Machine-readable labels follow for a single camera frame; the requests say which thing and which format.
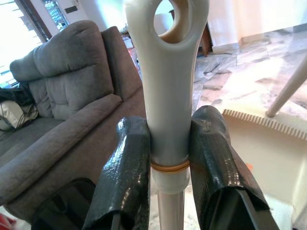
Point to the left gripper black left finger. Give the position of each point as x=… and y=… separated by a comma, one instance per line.
x=124, y=179

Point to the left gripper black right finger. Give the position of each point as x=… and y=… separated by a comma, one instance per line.
x=216, y=167

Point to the grey fabric sofa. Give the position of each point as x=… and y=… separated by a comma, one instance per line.
x=72, y=83

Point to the brown wooden chair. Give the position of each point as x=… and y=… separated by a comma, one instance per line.
x=205, y=45

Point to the red plastic item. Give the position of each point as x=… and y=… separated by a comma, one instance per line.
x=6, y=221

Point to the red printed box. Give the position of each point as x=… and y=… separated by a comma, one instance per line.
x=133, y=51

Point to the black clothing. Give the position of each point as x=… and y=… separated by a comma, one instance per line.
x=14, y=94

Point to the glass louvre window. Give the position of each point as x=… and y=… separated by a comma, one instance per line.
x=56, y=14

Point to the dark-framed window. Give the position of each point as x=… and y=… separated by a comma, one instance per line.
x=36, y=19

